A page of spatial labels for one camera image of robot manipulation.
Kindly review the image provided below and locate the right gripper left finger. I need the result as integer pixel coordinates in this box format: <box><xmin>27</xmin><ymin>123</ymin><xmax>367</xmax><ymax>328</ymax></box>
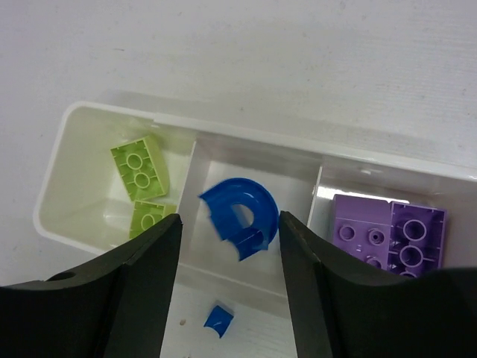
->
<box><xmin>1</xmin><ymin>214</ymin><xmax>183</xmax><ymax>357</ymax></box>

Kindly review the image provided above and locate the lime green lego brick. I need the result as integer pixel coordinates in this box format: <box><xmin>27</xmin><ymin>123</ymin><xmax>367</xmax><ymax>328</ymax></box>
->
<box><xmin>129</xmin><ymin>201</ymin><xmax>177</xmax><ymax>239</ymax></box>
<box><xmin>110</xmin><ymin>135</ymin><xmax>170</xmax><ymax>201</ymax></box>

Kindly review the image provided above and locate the white divided tray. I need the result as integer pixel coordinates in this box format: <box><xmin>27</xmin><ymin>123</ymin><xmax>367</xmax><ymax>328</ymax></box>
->
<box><xmin>34</xmin><ymin>102</ymin><xmax>476</xmax><ymax>301</ymax></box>

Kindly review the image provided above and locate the blue round lego piece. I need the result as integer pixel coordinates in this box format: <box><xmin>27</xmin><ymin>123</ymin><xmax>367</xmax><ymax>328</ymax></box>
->
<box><xmin>198</xmin><ymin>178</ymin><xmax>279</xmax><ymax>261</ymax></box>

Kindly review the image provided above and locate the small blue lego piece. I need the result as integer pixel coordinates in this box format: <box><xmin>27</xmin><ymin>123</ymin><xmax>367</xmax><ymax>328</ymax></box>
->
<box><xmin>203</xmin><ymin>305</ymin><xmax>234</xmax><ymax>339</ymax></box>

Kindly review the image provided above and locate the light purple lego brick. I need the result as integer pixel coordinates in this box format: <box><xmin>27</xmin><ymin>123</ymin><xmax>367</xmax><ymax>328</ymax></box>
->
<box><xmin>329</xmin><ymin>194</ymin><xmax>391</xmax><ymax>270</ymax></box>

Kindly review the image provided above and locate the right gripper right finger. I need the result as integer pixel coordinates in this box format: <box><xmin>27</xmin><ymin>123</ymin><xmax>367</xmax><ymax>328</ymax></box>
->
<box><xmin>279</xmin><ymin>211</ymin><xmax>476</xmax><ymax>357</ymax></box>

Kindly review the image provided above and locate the dark purple lego brick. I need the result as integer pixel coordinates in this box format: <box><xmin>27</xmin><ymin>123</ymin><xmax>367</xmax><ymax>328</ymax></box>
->
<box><xmin>388</xmin><ymin>201</ymin><xmax>446</xmax><ymax>277</ymax></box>

